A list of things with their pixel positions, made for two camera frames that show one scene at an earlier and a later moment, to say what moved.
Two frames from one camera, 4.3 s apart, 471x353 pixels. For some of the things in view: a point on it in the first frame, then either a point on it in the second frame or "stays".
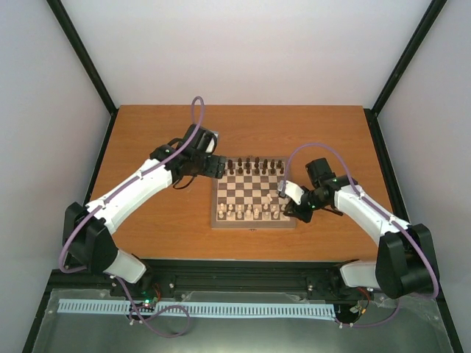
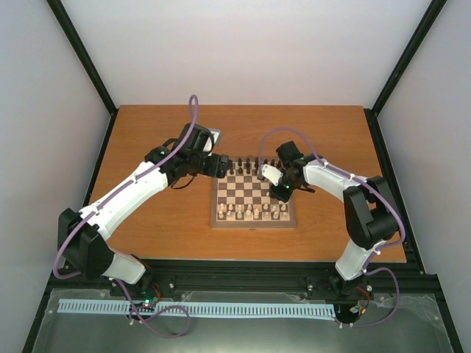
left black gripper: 218,168 stays
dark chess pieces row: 255,169 stays
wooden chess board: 246,197 stays
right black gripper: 305,216 -> 283,196
